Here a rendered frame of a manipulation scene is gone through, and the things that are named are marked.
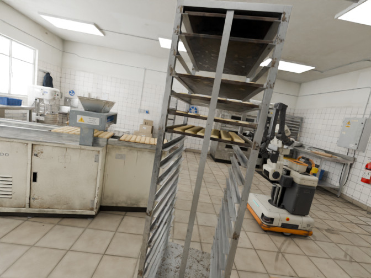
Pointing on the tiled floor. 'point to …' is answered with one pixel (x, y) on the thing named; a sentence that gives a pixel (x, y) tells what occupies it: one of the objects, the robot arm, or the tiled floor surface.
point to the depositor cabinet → (49, 177)
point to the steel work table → (328, 160)
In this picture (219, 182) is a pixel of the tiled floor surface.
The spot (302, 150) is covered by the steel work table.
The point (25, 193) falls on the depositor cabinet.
